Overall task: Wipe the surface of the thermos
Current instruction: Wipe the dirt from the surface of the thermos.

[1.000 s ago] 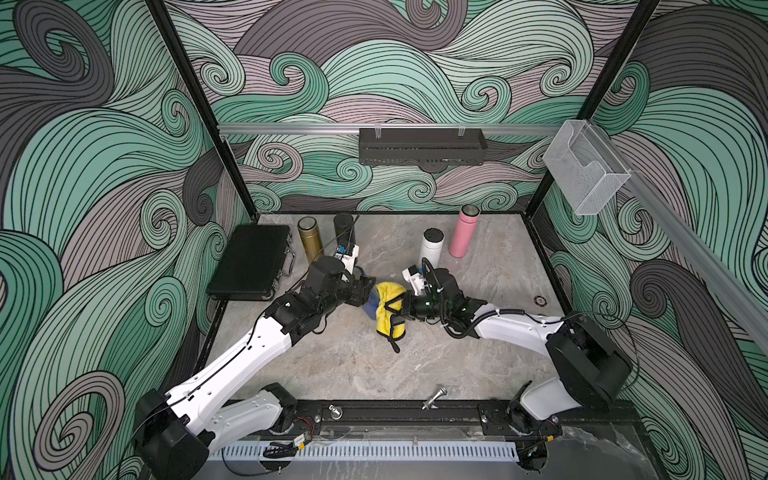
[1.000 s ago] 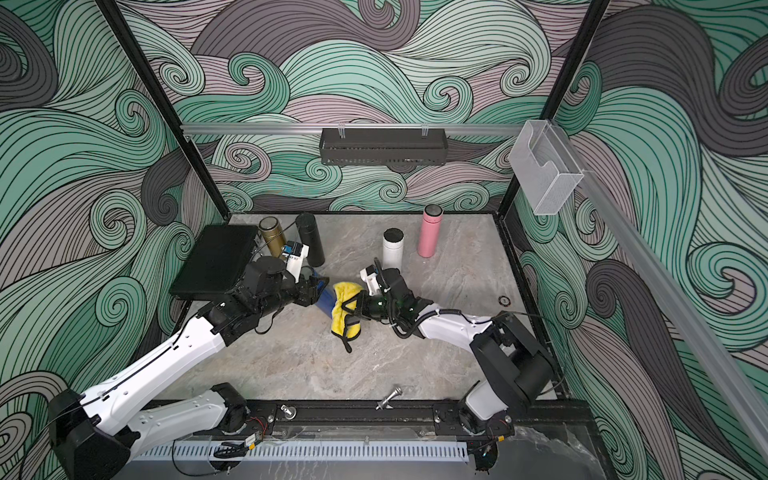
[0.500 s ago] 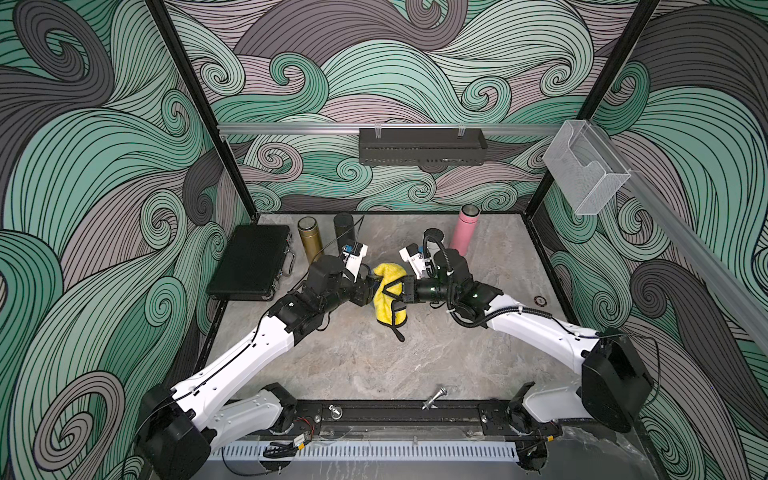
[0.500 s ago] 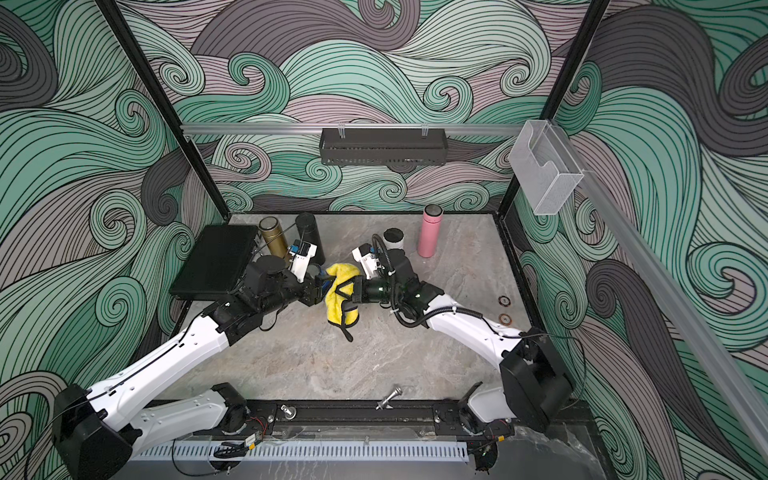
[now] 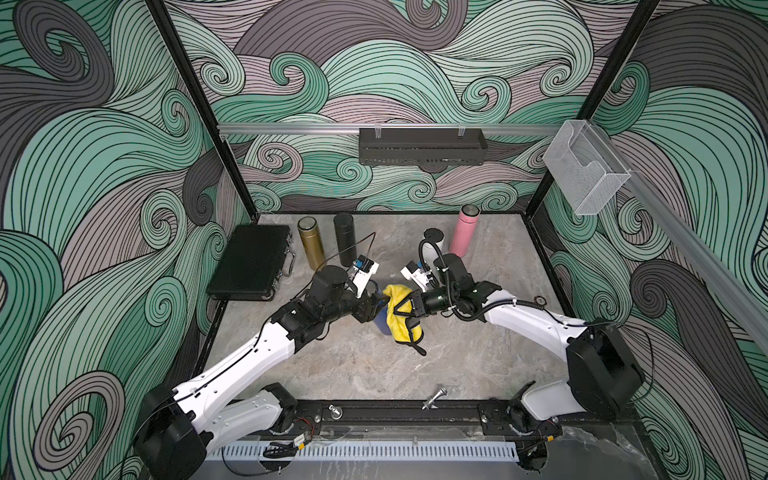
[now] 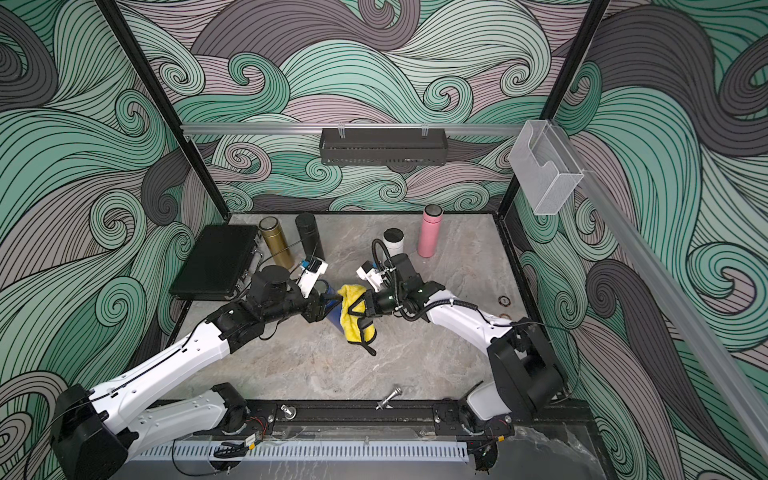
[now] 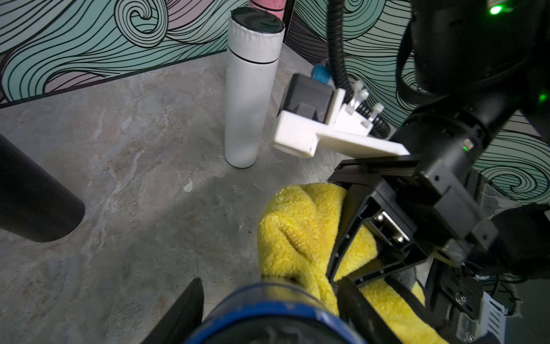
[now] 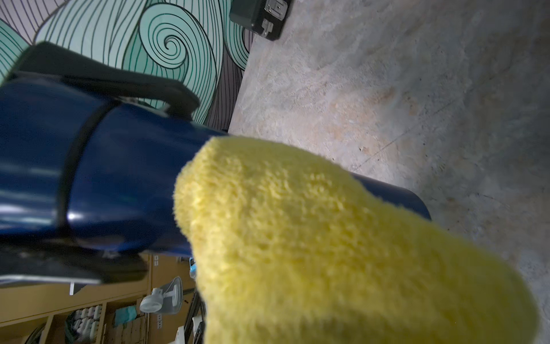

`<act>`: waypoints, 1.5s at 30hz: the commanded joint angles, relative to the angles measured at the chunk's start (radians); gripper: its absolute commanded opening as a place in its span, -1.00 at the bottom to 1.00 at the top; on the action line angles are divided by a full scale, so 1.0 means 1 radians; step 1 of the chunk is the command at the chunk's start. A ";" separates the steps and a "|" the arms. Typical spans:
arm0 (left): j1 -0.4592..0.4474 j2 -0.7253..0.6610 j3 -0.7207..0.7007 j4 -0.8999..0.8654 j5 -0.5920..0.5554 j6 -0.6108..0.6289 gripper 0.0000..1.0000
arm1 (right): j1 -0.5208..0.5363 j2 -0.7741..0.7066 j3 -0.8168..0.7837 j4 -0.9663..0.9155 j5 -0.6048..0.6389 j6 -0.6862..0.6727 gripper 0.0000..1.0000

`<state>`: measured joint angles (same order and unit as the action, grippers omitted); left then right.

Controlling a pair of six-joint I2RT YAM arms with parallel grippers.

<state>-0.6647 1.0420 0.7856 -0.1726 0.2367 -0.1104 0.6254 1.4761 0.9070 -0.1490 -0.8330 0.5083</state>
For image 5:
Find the yellow cleaning cloth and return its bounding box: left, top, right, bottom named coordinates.
left=383, top=284, right=427, bottom=356

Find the clear plastic wall holder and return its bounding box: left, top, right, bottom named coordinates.
left=543, top=120, right=631, bottom=216

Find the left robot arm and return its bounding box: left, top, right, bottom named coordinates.
left=131, top=258, right=385, bottom=479

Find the white slotted cable duct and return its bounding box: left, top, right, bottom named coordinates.
left=206, top=440, right=521, bottom=464

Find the black thermos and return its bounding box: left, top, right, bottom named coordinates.
left=333, top=212, right=357, bottom=267

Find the silver bolt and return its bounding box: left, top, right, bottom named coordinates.
left=421, top=386, right=448, bottom=411

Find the black wall shelf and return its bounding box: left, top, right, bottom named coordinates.
left=358, top=128, right=488, bottom=166

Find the white thermos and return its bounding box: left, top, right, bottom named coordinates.
left=423, top=227, right=445, bottom=252

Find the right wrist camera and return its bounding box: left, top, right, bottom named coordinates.
left=401, top=261, right=433, bottom=292

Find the pink thermos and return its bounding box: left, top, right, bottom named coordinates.
left=449, top=204, right=481, bottom=257

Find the gold thermos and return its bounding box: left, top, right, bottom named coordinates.
left=297, top=216, right=326, bottom=270

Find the black case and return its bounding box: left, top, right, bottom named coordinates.
left=206, top=224, right=296, bottom=302

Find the aluminium wall rail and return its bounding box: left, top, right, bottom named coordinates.
left=218, top=122, right=561, bottom=136

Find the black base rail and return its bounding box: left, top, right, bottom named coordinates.
left=263, top=398, right=637, bottom=439

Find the blue thermos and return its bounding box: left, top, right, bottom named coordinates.
left=374, top=317, right=391, bottom=336

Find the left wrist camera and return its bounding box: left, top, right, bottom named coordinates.
left=352, top=255, right=379, bottom=299

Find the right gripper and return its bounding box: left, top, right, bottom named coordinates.
left=391, top=288, right=457, bottom=319

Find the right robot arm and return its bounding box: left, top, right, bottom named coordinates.
left=394, top=254, right=645, bottom=431

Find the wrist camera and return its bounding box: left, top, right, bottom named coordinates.
left=401, top=261, right=433, bottom=292
left=352, top=255, right=379, bottom=299

